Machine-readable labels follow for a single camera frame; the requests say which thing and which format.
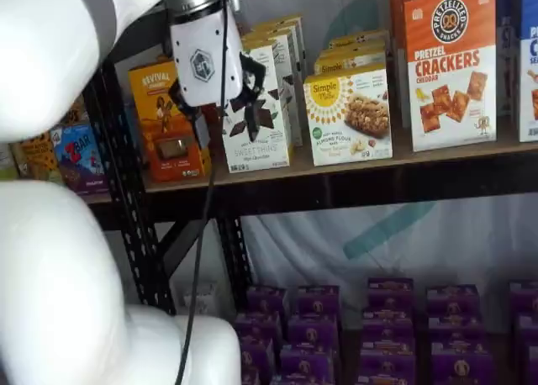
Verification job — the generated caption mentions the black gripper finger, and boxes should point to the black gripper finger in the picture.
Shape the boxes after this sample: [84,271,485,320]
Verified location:
[229,52,268,143]
[167,80,211,149]

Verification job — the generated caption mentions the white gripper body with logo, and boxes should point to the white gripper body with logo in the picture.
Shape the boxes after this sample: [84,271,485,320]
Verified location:
[170,2,245,108]

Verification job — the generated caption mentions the orange Revival snack box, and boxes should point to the orange Revival snack box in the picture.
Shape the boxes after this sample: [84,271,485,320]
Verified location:
[127,58,212,184]

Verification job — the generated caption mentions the white Sweet Thins box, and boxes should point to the white Sweet Thins box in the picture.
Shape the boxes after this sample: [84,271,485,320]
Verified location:
[219,44,296,174]
[240,13,309,148]

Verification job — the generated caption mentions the Simple Mills almond bars box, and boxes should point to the Simple Mills almond bars box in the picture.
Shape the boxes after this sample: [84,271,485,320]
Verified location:
[303,62,394,167]
[314,47,388,76]
[327,29,391,52]

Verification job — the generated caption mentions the purple ZBar box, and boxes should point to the purple ZBar box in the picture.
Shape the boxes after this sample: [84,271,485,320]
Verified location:
[50,123,112,195]

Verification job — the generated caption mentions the brown snack box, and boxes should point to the brown snack box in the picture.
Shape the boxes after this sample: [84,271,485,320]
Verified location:
[61,93,92,128]

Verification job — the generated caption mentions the orange pretzel crackers box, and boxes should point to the orange pretzel crackers box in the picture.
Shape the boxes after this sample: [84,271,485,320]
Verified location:
[403,0,498,153]
[388,0,412,129]

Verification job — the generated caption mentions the brown chocolate chip cookie box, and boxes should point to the brown chocolate chip cookie box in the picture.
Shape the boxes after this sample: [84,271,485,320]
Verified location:
[9,131,65,185]

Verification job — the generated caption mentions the purple Annie's box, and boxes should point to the purple Annie's box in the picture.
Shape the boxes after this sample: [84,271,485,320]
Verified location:
[430,341,494,385]
[507,279,538,315]
[356,373,416,385]
[514,312,538,349]
[524,344,538,385]
[236,337,277,385]
[278,345,336,381]
[287,316,340,349]
[270,373,334,385]
[245,285,292,319]
[234,312,283,345]
[358,337,417,381]
[426,314,485,345]
[295,285,342,319]
[425,285,481,319]
[367,277,416,315]
[240,365,262,385]
[361,308,416,340]

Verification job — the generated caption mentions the blue and white crackers box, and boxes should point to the blue and white crackers box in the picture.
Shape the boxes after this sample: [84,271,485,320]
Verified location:
[517,0,538,144]

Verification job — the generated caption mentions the black metal shelving rack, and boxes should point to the black metal shelving rack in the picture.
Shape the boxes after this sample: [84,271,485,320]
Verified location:
[81,58,538,319]

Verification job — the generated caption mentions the pale green package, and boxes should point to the pale green package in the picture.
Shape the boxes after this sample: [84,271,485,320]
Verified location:
[0,142,20,181]

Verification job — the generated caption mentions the white backdrop sheet teal print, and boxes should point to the white backdrop sheet teal print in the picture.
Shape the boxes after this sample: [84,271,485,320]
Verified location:
[235,0,538,335]

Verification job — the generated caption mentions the black cable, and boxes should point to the black cable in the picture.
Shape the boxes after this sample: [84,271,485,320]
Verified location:
[174,0,270,385]

